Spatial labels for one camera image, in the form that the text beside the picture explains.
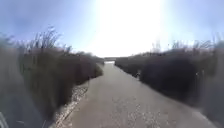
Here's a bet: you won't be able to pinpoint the grey-brown paved path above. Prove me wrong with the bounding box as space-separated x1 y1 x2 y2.
61 63 218 128

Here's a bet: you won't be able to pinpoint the pale gravel strip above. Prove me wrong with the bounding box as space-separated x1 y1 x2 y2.
49 81 91 128

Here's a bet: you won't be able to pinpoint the tall dry bushes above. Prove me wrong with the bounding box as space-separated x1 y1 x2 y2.
114 34 224 126
0 28 105 128

